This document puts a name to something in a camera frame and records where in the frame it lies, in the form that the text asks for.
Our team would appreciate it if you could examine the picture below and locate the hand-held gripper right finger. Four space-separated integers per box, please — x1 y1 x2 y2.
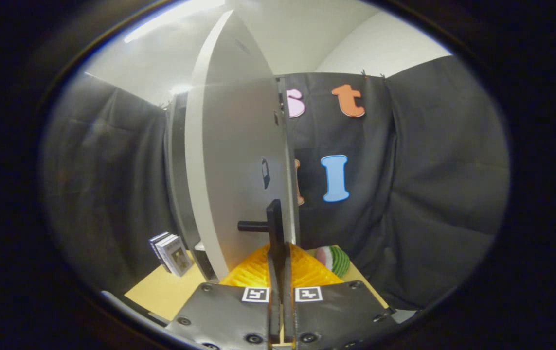
278 199 399 350

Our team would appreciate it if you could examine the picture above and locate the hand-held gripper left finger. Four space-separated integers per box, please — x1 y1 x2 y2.
165 199 282 350

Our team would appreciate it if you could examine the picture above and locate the white shoe cabinet door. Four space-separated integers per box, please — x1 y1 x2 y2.
184 9 303 282

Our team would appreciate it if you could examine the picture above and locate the green striped watermelon toy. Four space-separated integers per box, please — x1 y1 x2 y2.
316 245 351 279

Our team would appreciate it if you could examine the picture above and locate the black backdrop cloth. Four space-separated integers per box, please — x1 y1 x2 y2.
42 55 511 312

